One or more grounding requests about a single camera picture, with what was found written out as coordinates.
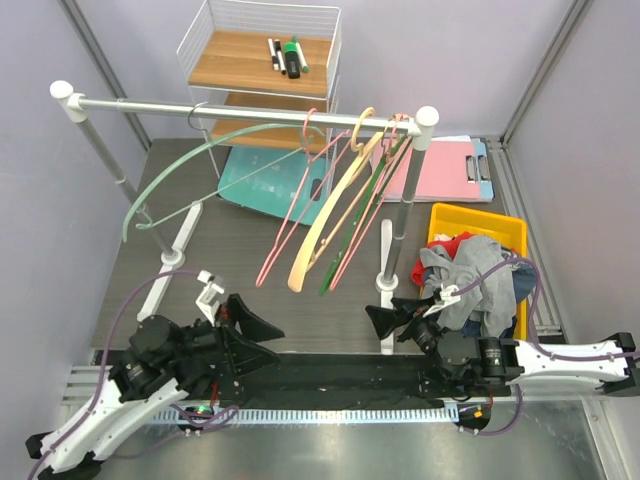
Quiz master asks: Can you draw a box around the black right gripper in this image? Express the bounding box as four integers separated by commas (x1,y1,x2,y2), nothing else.
365,296,442,364

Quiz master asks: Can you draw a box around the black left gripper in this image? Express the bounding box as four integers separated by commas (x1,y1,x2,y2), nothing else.
163,293,285,374

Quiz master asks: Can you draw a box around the red t-shirt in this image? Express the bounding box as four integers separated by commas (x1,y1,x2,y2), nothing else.
410,232,473,286

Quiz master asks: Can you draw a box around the grey garment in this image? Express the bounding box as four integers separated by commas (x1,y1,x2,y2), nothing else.
418,235,519,337

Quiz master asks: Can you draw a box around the navy blue garment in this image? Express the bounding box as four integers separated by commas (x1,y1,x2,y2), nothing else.
419,259,539,341

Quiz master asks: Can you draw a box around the wooden hanger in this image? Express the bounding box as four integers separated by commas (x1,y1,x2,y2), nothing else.
287,107,384,293

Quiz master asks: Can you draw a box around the green plastic hanger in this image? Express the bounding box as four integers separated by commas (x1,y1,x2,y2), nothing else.
318,132,414,296

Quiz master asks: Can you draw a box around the pink wire hanger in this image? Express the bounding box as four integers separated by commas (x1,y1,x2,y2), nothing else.
329,113,416,294
255,108,351,289

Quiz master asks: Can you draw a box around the mint green hanger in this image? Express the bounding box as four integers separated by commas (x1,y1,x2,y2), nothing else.
121,121,330,241

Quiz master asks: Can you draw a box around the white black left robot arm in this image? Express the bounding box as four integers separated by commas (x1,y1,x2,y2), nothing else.
25,294,285,479

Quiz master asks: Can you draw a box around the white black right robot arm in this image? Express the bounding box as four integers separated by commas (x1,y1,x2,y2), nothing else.
365,289,639,399

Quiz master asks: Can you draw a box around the silver clothes rack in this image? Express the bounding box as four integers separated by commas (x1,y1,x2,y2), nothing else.
48,79,441,356

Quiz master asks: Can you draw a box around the yellow plastic tray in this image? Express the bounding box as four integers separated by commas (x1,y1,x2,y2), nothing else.
426,203,529,340

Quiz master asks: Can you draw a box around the pink clipboard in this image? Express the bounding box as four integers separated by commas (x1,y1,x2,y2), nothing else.
372,137,481,204

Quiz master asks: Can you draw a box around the teal folder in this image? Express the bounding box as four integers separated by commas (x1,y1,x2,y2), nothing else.
218,146,332,225

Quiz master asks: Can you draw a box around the green capped marker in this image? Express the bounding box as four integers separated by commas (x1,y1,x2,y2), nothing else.
292,36,309,73

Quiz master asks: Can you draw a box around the green highlighter marker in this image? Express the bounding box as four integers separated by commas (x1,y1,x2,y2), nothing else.
283,41,301,79

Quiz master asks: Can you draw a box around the black white marker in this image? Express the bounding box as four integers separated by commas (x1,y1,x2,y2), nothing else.
273,39,287,75
267,37,280,71

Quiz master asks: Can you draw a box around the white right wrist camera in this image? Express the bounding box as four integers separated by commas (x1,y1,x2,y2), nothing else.
433,285,461,309

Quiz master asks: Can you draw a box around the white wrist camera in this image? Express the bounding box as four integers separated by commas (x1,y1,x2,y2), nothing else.
195,270,225,324
433,285,461,309

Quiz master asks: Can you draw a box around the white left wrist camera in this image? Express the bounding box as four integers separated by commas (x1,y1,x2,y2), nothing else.
195,270,225,324

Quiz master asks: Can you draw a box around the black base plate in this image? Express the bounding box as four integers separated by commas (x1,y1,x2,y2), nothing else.
213,353,509,411

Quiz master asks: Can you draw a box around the white slotted cable duct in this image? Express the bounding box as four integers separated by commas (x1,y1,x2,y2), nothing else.
148,404,459,427

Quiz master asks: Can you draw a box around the white wire shelf basket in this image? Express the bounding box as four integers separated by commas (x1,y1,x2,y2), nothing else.
175,0,343,191

